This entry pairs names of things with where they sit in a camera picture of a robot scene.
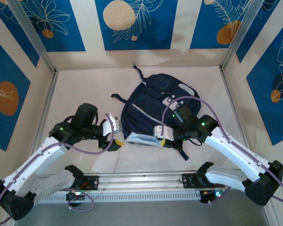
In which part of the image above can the clear plastic stationery packet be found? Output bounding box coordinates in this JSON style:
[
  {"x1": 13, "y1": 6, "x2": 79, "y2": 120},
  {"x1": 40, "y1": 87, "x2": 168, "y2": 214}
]
[{"x1": 125, "y1": 131, "x2": 165, "y2": 148}]

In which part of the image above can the navy blue backpack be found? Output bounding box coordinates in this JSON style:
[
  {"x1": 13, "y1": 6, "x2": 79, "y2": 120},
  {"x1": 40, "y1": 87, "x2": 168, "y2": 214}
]
[{"x1": 110, "y1": 65, "x2": 201, "y2": 161}]

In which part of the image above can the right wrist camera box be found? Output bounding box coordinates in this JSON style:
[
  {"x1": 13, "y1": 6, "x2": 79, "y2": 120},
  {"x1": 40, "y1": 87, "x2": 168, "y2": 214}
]
[{"x1": 153, "y1": 125, "x2": 175, "y2": 141}]

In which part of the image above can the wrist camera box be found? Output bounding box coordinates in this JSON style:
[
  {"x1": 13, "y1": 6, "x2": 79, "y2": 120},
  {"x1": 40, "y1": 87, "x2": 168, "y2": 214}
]
[
  {"x1": 101, "y1": 114, "x2": 122, "y2": 137},
  {"x1": 153, "y1": 125, "x2": 175, "y2": 141}
]

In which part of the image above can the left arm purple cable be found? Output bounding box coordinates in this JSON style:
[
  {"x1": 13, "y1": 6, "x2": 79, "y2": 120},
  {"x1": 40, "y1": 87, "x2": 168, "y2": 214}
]
[{"x1": 0, "y1": 113, "x2": 115, "y2": 225}]

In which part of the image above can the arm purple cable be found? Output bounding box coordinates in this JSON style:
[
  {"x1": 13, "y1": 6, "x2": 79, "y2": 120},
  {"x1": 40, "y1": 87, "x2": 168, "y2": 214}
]
[
  {"x1": 0, "y1": 113, "x2": 115, "y2": 225},
  {"x1": 161, "y1": 96, "x2": 283, "y2": 210}
]

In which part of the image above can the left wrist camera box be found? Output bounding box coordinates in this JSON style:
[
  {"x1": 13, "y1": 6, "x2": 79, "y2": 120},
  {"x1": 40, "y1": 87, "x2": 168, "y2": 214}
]
[{"x1": 101, "y1": 114, "x2": 122, "y2": 137}]

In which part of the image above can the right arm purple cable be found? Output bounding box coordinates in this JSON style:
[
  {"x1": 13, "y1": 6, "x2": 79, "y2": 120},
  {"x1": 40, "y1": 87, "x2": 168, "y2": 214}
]
[{"x1": 161, "y1": 96, "x2": 283, "y2": 210}]

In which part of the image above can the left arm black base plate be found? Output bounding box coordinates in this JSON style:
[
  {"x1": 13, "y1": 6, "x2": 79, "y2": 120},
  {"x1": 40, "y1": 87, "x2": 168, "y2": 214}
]
[{"x1": 68, "y1": 175, "x2": 100, "y2": 191}]

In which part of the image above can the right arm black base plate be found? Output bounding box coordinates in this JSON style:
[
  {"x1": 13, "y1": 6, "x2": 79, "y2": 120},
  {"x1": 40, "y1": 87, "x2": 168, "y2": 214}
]
[{"x1": 182, "y1": 173, "x2": 226, "y2": 189}]

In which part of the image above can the aluminium mounting rail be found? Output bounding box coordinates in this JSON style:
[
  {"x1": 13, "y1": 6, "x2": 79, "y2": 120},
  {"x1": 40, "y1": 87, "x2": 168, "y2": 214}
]
[{"x1": 37, "y1": 170, "x2": 271, "y2": 195}]

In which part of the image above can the aluminium table side rail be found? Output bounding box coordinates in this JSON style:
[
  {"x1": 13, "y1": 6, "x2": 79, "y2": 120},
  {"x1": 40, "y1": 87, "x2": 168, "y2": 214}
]
[
  {"x1": 219, "y1": 66, "x2": 259, "y2": 170},
  {"x1": 30, "y1": 70, "x2": 60, "y2": 156}
]

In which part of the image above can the white slotted cable duct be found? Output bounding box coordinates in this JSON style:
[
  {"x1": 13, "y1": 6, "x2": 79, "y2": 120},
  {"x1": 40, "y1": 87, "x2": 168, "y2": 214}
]
[{"x1": 35, "y1": 191, "x2": 201, "y2": 204}]

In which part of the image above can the aluminium frame post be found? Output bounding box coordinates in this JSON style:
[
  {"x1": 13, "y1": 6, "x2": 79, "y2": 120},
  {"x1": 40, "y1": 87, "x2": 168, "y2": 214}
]
[
  {"x1": 223, "y1": 0, "x2": 266, "y2": 71},
  {"x1": 8, "y1": 0, "x2": 57, "y2": 74}
]

